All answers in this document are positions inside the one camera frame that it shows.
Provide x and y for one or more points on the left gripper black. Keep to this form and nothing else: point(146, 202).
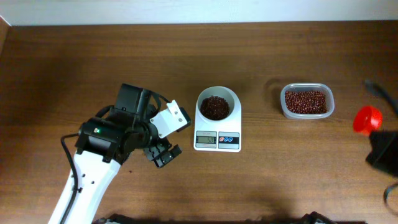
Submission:
point(151, 154)

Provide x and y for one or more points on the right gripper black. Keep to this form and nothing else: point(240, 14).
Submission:
point(382, 149)

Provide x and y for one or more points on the orange measuring scoop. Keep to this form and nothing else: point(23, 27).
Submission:
point(367, 120)

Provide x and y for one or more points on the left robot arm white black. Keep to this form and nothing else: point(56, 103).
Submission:
point(102, 148)

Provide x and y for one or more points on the white digital kitchen scale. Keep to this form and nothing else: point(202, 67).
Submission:
point(225, 136)

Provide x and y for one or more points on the red beans in bowl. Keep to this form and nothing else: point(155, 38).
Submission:
point(214, 108)

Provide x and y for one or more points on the white round bowl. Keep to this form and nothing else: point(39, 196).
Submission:
point(223, 92)

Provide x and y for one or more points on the clear plastic bean container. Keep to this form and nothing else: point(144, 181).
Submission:
point(330, 103)

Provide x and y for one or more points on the red adzuki beans in container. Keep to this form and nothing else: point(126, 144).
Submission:
point(306, 102)

